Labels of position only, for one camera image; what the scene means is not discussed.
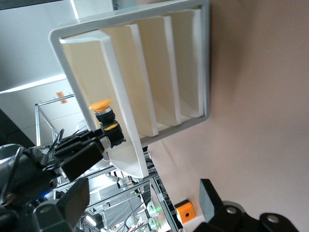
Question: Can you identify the aluminium profile table frame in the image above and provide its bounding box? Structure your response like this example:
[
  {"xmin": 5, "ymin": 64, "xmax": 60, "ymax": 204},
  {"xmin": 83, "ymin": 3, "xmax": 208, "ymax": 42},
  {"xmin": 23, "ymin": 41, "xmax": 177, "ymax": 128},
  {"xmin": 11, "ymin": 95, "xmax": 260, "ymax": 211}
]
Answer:
[{"xmin": 55, "ymin": 145, "xmax": 185, "ymax": 232}]

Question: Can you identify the yellow black button enclosure box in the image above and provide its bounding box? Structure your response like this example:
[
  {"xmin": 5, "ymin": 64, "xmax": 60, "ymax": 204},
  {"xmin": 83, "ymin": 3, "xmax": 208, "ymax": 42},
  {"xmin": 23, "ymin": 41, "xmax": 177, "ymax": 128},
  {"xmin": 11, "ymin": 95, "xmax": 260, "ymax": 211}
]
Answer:
[{"xmin": 174, "ymin": 199, "xmax": 196, "ymax": 224}]

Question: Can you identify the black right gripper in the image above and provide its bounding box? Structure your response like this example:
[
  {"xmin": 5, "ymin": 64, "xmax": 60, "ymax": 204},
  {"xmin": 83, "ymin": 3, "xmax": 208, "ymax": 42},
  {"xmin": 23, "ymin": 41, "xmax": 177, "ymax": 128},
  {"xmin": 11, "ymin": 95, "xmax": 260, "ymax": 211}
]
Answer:
[{"xmin": 23, "ymin": 129, "xmax": 112, "ymax": 187}]

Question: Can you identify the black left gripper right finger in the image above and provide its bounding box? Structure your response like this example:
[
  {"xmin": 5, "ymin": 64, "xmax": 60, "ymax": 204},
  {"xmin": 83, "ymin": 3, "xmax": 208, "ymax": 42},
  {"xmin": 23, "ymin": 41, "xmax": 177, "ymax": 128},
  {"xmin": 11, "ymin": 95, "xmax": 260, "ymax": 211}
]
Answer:
[{"xmin": 195, "ymin": 178, "xmax": 299, "ymax": 232}]

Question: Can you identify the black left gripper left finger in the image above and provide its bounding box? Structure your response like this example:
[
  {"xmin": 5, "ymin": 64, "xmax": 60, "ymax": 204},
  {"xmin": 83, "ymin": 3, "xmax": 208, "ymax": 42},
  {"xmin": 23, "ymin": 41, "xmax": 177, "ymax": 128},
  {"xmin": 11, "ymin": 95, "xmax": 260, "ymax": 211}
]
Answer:
[{"xmin": 0, "ymin": 178, "xmax": 90, "ymax": 232}]

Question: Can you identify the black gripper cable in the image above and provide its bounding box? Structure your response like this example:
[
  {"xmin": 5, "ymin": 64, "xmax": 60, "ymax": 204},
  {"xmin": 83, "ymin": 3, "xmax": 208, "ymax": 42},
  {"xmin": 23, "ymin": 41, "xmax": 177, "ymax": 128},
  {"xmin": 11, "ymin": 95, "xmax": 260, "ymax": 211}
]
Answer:
[{"xmin": 47, "ymin": 129, "xmax": 66, "ymax": 155}]

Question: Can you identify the white tilt-out drawer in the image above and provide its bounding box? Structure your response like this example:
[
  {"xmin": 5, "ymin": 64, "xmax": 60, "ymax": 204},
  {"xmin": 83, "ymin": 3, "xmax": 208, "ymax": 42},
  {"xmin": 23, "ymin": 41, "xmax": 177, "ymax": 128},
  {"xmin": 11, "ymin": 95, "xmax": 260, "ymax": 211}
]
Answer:
[
  {"xmin": 137, "ymin": 15, "xmax": 182, "ymax": 126},
  {"xmin": 170, "ymin": 9, "xmax": 206, "ymax": 118},
  {"xmin": 59, "ymin": 29, "xmax": 148, "ymax": 178},
  {"xmin": 100, "ymin": 23, "xmax": 159, "ymax": 137}
]

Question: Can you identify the yellow mushroom push button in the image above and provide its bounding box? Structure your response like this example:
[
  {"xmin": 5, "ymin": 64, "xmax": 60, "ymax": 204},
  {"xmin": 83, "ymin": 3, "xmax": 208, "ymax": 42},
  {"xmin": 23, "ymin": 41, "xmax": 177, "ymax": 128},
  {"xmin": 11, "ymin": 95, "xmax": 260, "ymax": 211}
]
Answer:
[{"xmin": 88, "ymin": 98, "xmax": 126, "ymax": 148}]

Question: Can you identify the aluminium profile rack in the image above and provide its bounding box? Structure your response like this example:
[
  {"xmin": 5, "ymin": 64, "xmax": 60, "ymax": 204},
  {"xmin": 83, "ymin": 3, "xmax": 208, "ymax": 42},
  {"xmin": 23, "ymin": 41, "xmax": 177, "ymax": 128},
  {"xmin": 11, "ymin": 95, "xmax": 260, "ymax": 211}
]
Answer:
[{"xmin": 35, "ymin": 93, "xmax": 75, "ymax": 148}]

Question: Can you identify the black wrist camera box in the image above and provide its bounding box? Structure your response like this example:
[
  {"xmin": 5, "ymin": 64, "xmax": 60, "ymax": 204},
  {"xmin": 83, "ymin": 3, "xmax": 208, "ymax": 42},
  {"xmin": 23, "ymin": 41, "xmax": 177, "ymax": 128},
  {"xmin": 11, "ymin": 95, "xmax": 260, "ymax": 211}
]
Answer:
[{"xmin": 63, "ymin": 141, "xmax": 106, "ymax": 181}]

